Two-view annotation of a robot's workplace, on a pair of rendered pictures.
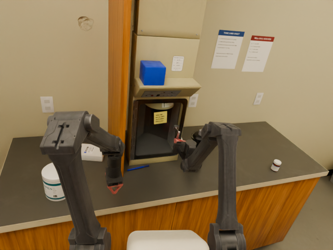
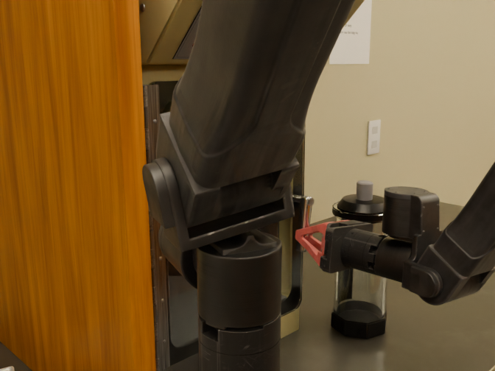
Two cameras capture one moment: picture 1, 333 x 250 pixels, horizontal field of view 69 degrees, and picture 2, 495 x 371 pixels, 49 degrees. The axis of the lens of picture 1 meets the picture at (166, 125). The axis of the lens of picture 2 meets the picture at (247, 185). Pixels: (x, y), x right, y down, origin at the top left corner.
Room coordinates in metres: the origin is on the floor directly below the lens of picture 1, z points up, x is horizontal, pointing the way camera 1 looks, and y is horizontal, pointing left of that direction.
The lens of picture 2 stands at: (0.47, 0.32, 1.41)
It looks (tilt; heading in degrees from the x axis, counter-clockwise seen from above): 13 degrees down; 338
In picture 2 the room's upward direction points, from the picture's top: straight up
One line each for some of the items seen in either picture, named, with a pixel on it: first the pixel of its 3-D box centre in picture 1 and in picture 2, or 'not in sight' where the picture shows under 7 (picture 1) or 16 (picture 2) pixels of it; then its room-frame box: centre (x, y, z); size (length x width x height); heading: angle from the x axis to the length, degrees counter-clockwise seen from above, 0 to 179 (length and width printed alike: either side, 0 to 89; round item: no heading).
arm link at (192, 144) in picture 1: (189, 155); (420, 238); (1.01, -0.14, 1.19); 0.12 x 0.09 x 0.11; 12
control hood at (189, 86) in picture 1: (167, 91); (260, 25); (1.16, 0.02, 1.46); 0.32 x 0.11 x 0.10; 113
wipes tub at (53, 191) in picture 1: (57, 181); not in sight; (0.87, 0.50, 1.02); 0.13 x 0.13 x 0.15
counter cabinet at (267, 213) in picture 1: (166, 203); not in sight; (1.34, -0.09, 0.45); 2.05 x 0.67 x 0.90; 113
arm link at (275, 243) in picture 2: (114, 158); (236, 273); (0.80, 0.20, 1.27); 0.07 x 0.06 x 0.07; 3
